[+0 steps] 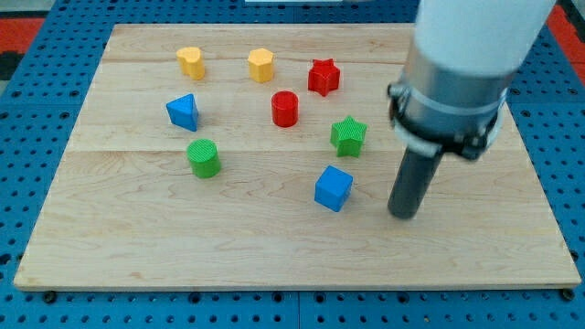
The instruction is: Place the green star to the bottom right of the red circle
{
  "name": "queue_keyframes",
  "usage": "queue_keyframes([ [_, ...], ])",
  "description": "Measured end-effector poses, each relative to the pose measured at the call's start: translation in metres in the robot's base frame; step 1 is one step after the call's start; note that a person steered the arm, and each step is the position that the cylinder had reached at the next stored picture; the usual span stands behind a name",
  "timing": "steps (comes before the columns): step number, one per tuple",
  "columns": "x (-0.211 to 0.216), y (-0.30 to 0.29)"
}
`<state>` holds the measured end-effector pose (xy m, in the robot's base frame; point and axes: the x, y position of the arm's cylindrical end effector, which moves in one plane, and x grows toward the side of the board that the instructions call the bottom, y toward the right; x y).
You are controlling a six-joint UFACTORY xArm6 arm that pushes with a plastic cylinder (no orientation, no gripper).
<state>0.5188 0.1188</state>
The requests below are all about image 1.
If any blue cube block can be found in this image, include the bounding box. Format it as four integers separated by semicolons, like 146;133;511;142
314;165;354;212

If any red star block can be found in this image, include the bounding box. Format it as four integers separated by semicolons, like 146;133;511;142
307;58;341;97

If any green cylinder block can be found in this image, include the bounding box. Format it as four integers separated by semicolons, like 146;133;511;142
186;139;221;178

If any yellow heart block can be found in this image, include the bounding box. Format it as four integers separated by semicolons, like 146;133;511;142
175;47;206;80

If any blue triangle block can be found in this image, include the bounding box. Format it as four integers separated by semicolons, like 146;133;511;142
165;93;198;132

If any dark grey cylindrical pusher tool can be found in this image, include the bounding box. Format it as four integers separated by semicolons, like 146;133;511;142
388;148;443;219

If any red cylinder block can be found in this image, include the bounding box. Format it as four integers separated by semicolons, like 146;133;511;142
271;90;299;128

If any green star block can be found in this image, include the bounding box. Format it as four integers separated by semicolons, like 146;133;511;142
330;116;367;158

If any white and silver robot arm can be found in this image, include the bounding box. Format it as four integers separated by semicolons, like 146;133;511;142
388;0;555;160

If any yellow hexagon block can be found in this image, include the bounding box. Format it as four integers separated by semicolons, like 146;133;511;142
248;48;274;83

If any light wooden board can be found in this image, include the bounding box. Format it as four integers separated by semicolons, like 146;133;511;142
14;24;581;292

